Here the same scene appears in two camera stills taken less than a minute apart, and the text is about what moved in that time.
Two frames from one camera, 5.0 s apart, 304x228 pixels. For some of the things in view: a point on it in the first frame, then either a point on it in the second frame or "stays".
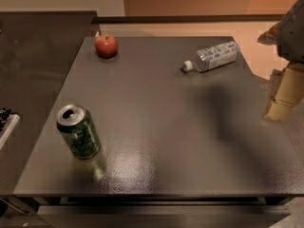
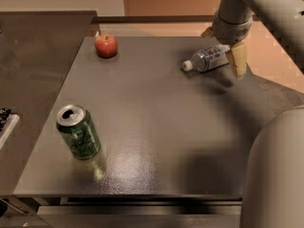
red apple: (106, 46) stays
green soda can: (79, 131) stays
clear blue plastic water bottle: (214, 56) stays
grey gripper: (293, 35) -> (230, 32)
